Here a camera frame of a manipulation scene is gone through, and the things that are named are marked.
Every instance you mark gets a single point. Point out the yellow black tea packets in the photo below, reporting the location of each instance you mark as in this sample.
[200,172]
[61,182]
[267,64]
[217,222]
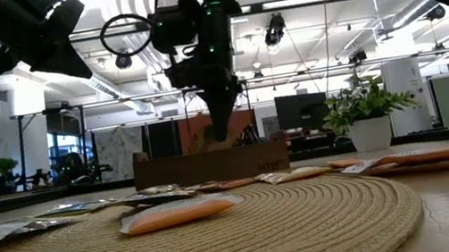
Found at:
[75,208]

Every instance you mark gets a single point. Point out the green plant in white pot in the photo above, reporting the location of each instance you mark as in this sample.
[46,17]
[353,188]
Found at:
[370,134]

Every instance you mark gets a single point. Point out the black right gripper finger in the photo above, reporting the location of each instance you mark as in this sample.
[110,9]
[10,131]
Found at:
[222,112]

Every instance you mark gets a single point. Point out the white room pillar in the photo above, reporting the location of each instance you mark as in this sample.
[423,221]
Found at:
[406,88]

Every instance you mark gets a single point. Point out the black ceiling spotlight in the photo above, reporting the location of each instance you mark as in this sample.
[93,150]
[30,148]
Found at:
[436,12]
[275,29]
[357,56]
[123,60]

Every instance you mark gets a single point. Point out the brown wooden organizer box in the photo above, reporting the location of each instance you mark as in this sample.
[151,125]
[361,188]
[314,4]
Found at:
[213,168]

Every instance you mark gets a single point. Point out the black metal table frame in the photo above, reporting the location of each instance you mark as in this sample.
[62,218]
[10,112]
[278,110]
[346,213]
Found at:
[37,200]

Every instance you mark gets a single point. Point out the black computer monitor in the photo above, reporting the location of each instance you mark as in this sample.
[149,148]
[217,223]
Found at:
[301,111]

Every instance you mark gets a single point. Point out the orange partition panel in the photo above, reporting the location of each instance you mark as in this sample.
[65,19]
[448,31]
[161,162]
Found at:
[250,115]

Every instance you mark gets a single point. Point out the green yellow tea packet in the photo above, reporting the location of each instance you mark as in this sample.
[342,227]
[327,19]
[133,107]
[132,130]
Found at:
[48,223]
[159,196]

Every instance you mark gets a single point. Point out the dark partition panel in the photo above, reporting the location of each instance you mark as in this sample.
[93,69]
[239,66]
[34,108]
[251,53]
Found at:
[163,140]

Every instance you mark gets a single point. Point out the grey patterned partition panel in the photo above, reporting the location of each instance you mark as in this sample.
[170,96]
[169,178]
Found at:
[120,153]

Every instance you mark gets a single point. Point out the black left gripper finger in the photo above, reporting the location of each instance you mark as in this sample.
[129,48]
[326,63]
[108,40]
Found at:
[65,63]

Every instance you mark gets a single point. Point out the small background potted plant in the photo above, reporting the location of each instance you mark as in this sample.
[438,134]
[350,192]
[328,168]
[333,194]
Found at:
[4,164]

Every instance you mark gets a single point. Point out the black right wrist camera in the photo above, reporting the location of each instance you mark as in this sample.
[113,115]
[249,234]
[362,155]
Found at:
[171,30]

